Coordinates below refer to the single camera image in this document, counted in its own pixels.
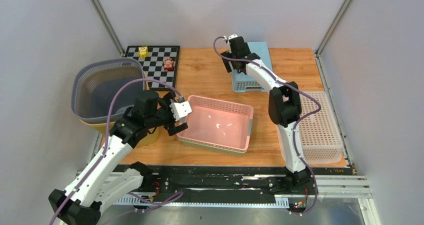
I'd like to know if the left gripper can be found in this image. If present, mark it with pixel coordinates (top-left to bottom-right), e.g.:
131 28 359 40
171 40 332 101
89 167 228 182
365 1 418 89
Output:
146 91 188 135

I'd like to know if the blue perforated tray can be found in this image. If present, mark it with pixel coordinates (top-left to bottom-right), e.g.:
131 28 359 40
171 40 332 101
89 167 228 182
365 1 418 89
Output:
231 41 273 93

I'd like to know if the green perforated tray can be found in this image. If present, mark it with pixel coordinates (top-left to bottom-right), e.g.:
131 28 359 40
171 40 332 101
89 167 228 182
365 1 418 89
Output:
179 139 247 157

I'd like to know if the pink perforated tray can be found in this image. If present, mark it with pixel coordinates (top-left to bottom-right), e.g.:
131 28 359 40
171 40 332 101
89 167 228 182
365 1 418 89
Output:
177 95 254 150

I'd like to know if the large white perforated basket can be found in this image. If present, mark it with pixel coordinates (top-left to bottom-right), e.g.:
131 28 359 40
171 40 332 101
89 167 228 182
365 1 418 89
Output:
297 91 344 166

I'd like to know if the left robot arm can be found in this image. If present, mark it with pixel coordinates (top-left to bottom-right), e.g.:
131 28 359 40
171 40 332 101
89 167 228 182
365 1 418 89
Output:
48 90 192 225

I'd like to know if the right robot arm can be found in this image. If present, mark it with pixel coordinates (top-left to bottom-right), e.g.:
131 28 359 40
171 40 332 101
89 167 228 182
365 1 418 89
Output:
219 34 312 194

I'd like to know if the yellow ribbed bin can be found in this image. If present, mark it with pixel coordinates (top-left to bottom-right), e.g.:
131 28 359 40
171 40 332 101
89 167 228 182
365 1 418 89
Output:
81 90 162 149

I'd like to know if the red owl toy block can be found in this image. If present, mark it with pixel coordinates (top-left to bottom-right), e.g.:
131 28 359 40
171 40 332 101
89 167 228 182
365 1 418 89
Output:
163 58 175 72

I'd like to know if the black white checkerboard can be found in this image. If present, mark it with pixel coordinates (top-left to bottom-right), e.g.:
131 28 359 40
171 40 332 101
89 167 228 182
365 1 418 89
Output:
124 45 181 88

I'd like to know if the yellow owl toy block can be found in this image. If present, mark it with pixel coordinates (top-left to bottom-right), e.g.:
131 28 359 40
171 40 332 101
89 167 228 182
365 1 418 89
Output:
138 46 149 58

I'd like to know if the grey mesh basket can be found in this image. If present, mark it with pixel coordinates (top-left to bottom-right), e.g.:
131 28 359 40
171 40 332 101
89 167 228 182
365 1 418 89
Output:
70 57 145 124

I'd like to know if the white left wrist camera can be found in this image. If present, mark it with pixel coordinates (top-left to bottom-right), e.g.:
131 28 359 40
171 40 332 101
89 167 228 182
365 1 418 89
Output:
170 101 193 122

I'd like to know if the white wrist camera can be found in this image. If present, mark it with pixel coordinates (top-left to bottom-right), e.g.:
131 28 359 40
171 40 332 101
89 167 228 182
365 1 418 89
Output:
223 34 238 43
170 101 193 122

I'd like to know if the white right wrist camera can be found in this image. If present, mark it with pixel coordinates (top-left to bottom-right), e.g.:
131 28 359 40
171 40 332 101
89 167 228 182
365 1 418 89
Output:
223 34 238 43

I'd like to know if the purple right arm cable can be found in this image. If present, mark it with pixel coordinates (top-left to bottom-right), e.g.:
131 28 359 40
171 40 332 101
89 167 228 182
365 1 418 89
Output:
212 36 323 216

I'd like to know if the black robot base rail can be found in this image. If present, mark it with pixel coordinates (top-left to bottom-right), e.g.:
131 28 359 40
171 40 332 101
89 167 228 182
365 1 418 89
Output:
116 165 372 211

